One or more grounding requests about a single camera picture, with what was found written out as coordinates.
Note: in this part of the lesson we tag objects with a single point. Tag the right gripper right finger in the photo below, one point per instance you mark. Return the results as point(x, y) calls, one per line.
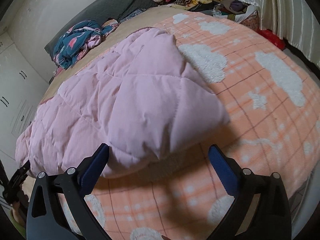
point(260, 209)

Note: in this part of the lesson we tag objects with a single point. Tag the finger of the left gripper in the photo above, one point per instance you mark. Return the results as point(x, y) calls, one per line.
point(21, 174)

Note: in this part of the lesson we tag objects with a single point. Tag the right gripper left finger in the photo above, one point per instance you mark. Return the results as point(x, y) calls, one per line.
point(45, 218)

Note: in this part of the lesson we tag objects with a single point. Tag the pink quilted jacket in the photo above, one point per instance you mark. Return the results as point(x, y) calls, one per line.
point(142, 98)

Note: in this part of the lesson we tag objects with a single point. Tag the bag of clothes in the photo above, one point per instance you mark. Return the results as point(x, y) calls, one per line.
point(239, 12)

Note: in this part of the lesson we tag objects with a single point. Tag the person's left hand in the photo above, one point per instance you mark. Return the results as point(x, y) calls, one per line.
point(16, 217)

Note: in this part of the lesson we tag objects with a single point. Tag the white wardrobe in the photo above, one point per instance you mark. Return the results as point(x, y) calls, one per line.
point(21, 91)

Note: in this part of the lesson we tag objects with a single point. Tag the orange plaid cloud blanket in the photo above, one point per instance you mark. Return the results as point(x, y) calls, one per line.
point(274, 108)

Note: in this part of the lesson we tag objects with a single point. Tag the blue flamingo quilt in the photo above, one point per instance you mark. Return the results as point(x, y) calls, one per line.
point(78, 40)

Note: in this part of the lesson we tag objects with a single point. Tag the red bag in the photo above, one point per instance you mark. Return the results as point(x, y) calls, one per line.
point(274, 39)

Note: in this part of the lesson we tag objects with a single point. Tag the dark patterned pillow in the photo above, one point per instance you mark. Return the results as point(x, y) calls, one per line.
point(132, 15)

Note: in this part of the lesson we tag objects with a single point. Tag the grey headboard cover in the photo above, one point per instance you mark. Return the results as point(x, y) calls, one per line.
point(100, 11)

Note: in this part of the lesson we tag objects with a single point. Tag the shiny cream curtain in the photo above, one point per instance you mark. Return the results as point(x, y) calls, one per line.
point(292, 20)

